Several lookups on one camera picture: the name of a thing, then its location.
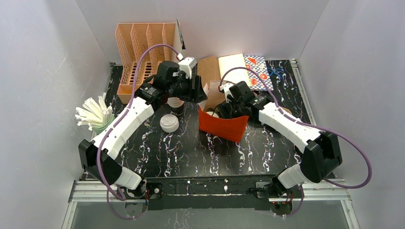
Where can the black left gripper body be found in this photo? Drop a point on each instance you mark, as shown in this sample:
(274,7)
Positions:
(196,89)

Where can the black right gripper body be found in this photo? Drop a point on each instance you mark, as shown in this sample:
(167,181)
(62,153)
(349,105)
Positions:
(230,107)

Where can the orange paper bag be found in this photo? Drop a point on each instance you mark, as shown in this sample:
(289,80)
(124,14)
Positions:
(231,129)

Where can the white plastic cup lid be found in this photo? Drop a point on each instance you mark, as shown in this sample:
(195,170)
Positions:
(213,113)

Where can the brown pulp cup carrier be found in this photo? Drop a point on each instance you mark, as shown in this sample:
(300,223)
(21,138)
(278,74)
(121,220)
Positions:
(286,110)

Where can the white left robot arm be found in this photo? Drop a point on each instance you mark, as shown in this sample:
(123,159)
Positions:
(98,155)

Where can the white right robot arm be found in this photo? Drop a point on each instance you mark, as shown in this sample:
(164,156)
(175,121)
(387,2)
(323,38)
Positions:
(320,149)

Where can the stack of white paper cups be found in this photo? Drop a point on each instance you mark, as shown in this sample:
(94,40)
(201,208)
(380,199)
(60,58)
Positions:
(175,102)

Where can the white lid stack upper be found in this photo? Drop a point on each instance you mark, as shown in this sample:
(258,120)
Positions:
(169,123)

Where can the blue checkered paper bag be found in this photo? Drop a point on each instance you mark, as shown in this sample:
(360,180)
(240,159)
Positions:
(258,65)

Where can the blue rubber bands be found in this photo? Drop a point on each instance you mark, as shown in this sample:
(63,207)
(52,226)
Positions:
(277,72)

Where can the pink desk organizer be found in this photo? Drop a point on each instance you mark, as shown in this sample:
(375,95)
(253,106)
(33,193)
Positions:
(133,39)

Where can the white wrapped straws bundle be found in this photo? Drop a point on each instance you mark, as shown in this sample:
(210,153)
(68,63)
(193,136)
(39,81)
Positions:
(93,113)

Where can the green paper cup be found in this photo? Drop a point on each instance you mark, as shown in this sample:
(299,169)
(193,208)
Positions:
(102,128)

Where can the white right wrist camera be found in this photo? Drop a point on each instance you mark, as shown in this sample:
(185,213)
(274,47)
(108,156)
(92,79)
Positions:
(225,88)

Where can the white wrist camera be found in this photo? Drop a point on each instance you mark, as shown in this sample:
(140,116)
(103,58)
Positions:
(225,88)
(189,66)

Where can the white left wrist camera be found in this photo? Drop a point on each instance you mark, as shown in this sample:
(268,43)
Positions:
(189,66)

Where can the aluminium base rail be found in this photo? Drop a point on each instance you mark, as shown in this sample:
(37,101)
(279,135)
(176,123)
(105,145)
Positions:
(92,191)

